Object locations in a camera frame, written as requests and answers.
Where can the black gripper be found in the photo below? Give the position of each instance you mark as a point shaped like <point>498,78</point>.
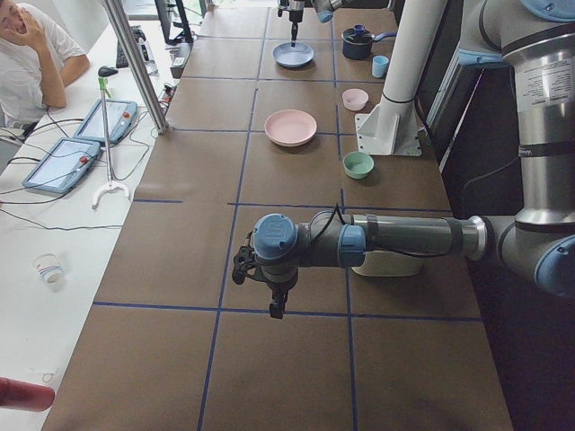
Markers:
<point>295,12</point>
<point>278,285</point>

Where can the teach pendant tablet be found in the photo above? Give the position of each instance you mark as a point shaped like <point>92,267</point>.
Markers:
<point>63,166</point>
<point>120,117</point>

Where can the cream plate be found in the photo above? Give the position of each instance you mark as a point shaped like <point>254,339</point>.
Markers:
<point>289,144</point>

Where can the seated person in white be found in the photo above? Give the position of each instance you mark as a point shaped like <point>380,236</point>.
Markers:
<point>38,62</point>

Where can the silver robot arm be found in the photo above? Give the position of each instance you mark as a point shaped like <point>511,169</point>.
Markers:
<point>536,38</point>
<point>295,9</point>

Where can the light blue cup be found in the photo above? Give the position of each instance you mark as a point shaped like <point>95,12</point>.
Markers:
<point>380,66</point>

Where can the near teach pendant tablet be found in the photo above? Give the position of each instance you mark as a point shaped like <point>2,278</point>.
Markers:
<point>63,166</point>

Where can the paper cup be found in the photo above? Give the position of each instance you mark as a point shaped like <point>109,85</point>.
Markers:
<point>49,269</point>

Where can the black computer mouse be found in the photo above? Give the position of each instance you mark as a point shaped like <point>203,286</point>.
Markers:
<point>106,71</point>

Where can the pink bowl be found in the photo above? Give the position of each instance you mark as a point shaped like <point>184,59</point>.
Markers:
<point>354,99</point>

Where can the far teach pendant tablet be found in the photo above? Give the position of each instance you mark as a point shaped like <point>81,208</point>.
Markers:
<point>120,117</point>

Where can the aluminium frame post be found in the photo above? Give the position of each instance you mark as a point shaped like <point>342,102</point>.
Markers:
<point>120,25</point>

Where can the red cylinder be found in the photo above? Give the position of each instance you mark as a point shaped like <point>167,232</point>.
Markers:
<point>25,396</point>

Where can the pink plate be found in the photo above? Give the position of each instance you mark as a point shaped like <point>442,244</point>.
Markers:
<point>290,126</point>

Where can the cream toaster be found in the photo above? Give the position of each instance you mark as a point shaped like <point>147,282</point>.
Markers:
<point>388,264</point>

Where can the dark blue saucepan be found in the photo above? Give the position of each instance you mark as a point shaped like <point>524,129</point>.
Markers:
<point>357,41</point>

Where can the green bowl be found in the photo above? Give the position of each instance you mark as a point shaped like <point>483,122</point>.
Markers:
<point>358,165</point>

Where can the black keyboard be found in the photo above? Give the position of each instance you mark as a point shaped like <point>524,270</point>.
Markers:
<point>121,57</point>

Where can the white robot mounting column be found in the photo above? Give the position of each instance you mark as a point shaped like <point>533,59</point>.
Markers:
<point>391,127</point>

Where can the blue plate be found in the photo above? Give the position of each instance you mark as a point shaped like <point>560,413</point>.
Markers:
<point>293,56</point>

